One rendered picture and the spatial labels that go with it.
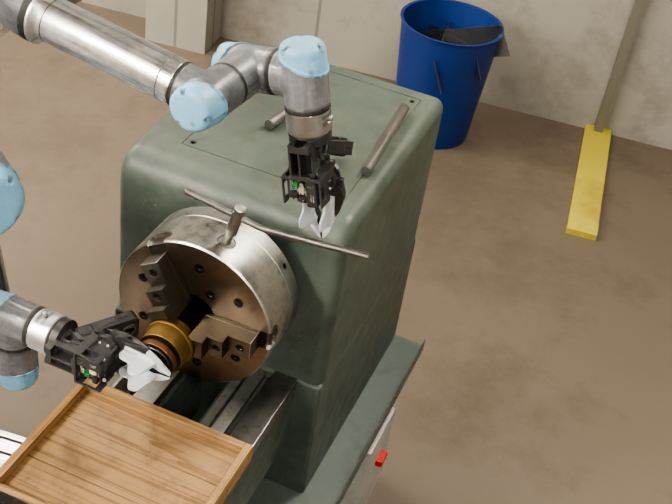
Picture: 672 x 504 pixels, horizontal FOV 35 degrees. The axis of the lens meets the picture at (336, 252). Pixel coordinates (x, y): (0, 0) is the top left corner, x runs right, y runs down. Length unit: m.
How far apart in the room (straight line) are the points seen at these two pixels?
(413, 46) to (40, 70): 1.67
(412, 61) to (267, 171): 2.47
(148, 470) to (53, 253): 1.97
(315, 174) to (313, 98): 0.14
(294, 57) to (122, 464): 0.79
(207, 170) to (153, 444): 0.52
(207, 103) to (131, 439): 0.70
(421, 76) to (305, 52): 2.81
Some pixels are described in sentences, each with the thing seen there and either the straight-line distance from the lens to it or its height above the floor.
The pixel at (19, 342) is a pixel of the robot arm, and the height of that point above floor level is 1.07.
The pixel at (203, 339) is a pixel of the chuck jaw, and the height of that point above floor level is 1.10.
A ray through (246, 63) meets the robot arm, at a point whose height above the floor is 1.59.
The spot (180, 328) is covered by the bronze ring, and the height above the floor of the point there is 1.12.
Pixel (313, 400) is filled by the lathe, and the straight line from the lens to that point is 2.17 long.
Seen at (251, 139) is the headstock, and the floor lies 1.25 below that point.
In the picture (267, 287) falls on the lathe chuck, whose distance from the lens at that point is 1.87.
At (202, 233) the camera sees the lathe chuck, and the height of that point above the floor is 1.24.
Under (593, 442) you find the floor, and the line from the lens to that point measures 3.46.
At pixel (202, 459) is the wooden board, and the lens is 1.96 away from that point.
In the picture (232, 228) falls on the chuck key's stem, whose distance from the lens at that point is 1.83.
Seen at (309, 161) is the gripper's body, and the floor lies 1.44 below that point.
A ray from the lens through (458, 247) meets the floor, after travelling 4.06.
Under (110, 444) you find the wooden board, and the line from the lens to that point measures 1.99.
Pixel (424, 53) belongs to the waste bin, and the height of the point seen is 0.45.
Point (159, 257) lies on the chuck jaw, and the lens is 1.87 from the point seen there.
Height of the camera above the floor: 2.37
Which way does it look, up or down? 37 degrees down
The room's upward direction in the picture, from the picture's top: 9 degrees clockwise
